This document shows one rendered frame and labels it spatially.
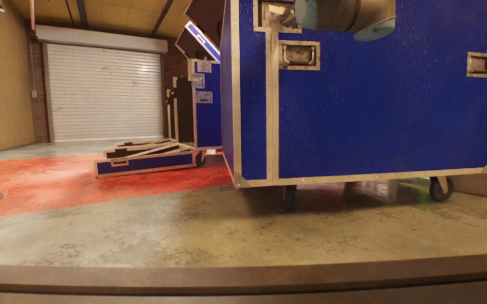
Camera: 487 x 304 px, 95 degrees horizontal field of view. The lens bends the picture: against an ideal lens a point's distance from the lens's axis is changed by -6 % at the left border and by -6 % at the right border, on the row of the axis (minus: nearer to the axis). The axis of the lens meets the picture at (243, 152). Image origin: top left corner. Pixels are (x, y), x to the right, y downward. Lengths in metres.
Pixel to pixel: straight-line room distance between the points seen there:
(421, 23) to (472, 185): 0.96
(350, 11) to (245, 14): 0.41
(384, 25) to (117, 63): 7.85
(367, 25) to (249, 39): 0.40
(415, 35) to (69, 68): 7.85
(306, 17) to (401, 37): 0.62
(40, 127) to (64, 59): 1.96
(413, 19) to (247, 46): 0.67
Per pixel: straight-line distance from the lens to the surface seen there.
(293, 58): 0.94
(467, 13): 1.42
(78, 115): 8.03
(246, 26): 0.92
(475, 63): 1.44
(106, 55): 8.25
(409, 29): 1.19
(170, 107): 4.04
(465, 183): 1.78
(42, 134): 8.26
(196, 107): 2.17
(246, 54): 0.89
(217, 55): 3.55
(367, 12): 0.65
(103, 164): 2.12
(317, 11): 0.60
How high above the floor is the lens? 0.39
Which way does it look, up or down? 7 degrees down
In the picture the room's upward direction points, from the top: 1 degrees counter-clockwise
